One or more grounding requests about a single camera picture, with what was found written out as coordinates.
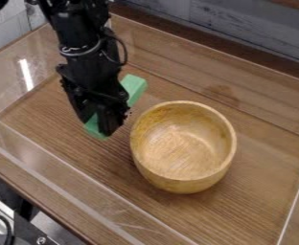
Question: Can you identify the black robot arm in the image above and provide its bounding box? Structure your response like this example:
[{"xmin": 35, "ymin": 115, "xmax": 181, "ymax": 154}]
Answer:
[{"xmin": 27, "ymin": 0, "xmax": 130, "ymax": 136}]

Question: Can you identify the clear acrylic tray wall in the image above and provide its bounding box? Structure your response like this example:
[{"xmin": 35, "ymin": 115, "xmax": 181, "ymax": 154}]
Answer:
[{"xmin": 0, "ymin": 13, "xmax": 299, "ymax": 245}]

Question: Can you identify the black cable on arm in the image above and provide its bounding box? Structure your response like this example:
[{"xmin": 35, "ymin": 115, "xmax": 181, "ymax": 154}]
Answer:
[{"xmin": 100, "ymin": 27, "xmax": 130, "ymax": 67}]

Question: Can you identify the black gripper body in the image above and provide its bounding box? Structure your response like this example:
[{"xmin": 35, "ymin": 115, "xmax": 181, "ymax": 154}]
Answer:
[{"xmin": 56, "ymin": 44, "xmax": 130, "ymax": 114}]

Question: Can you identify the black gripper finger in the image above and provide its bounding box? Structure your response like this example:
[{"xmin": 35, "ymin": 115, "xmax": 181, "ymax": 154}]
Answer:
[
  {"xmin": 70, "ymin": 93, "xmax": 96, "ymax": 123},
  {"xmin": 98, "ymin": 103, "xmax": 130, "ymax": 136}
]

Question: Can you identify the black cable lower left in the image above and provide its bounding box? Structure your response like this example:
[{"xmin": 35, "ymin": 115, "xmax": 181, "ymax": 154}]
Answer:
[{"xmin": 0, "ymin": 212, "xmax": 16, "ymax": 245}]

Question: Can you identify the black metal bracket with bolt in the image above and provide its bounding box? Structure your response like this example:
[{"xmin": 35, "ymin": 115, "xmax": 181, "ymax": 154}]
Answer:
[{"xmin": 14, "ymin": 214, "xmax": 59, "ymax": 245}]

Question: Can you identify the green rectangular block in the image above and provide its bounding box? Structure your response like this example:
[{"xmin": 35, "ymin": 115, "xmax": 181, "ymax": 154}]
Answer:
[{"xmin": 84, "ymin": 74, "xmax": 149, "ymax": 140}]

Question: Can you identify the brown wooden bowl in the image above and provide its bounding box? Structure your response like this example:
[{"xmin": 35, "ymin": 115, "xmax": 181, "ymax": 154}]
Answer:
[{"xmin": 131, "ymin": 100, "xmax": 238, "ymax": 194}]

